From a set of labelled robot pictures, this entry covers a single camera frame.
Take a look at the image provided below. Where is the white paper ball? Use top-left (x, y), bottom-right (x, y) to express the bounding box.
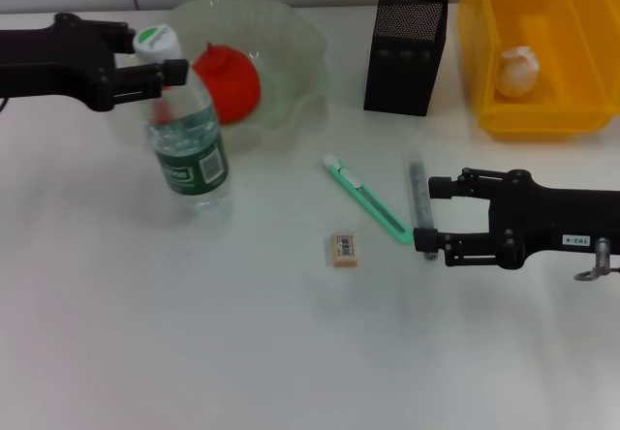
top-left (494, 46), bottom-right (542, 98)

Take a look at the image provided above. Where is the black mesh pen holder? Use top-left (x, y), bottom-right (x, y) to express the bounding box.
top-left (362, 0), bottom-right (450, 119)

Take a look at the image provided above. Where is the clear bottle with green label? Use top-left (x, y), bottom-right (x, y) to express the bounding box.
top-left (133, 22), bottom-right (232, 209)

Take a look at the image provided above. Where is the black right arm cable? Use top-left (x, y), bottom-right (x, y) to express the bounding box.
top-left (573, 237), bottom-right (620, 282)

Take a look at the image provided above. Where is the yellow plastic bin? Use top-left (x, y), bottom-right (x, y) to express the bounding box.
top-left (457, 0), bottom-right (620, 141)

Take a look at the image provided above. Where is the pale green glass fruit plate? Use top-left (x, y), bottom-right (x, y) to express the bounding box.
top-left (167, 0), bottom-right (331, 153)

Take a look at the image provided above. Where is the beige eraser with barcode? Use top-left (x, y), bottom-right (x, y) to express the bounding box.
top-left (330, 231), bottom-right (360, 269)

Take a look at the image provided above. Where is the mint green utility knife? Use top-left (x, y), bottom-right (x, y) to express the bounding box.
top-left (322, 153), bottom-right (416, 246)

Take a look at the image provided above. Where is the red-orange fruit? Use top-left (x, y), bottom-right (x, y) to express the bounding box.
top-left (192, 41), bottom-right (263, 125)

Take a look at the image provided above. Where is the grey marker pen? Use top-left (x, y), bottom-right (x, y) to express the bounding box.
top-left (406, 153), bottom-right (440, 262)

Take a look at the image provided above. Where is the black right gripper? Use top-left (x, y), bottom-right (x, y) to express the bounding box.
top-left (412, 168), bottom-right (620, 271)

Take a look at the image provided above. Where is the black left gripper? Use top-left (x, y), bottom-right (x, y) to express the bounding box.
top-left (0, 12), bottom-right (190, 114)

